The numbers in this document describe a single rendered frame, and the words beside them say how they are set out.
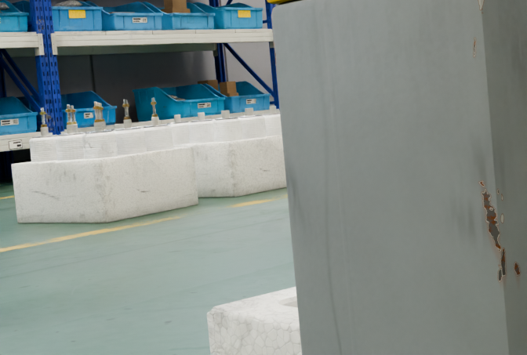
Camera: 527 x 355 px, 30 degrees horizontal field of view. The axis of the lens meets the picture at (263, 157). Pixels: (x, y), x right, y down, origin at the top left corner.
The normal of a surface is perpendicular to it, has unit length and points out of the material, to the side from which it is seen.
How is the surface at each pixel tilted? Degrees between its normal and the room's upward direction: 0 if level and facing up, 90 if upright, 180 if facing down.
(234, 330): 90
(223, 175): 90
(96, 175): 90
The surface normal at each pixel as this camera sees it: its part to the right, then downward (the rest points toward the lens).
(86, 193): -0.61, 0.10
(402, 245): -0.78, 0.11
